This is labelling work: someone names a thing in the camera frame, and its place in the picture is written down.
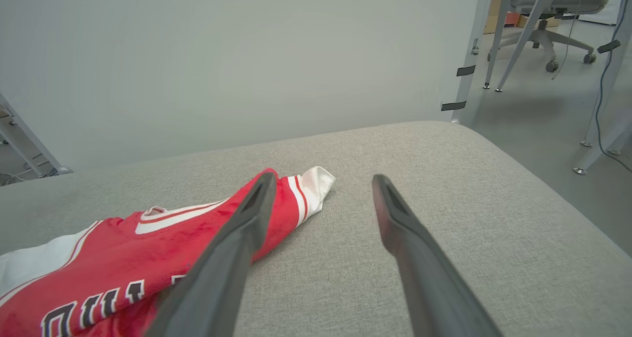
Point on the grey desk leg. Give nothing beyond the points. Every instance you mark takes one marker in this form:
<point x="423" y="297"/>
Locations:
<point x="610" y="80"/>
<point x="600" y="151"/>
<point x="523" y="35"/>
<point x="497" y="35"/>

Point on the grey partition leg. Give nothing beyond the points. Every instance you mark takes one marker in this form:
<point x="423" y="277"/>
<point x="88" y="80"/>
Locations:
<point x="34" y="139"/>
<point x="476" y="40"/>

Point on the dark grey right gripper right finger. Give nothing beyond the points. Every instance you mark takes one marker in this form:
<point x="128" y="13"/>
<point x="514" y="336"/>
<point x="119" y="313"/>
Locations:
<point x="429" y="287"/>

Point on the grey fabric sofa cushion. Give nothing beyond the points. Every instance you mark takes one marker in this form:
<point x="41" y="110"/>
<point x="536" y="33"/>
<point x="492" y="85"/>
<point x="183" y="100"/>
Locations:
<point x="444" y="203"/>

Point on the white partition panel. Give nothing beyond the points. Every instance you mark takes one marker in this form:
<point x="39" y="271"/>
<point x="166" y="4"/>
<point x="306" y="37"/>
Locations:
<point x="247" y="55"/>

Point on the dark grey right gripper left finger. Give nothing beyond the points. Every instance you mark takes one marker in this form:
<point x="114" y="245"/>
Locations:
<point x="222" y="277"/>

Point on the red white basketball jersey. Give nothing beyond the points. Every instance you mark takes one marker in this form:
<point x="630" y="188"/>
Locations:
<point x="123" y="258"/>

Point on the brown cardboard box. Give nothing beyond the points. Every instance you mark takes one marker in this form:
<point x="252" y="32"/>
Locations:
<point x="493" y="18"/>

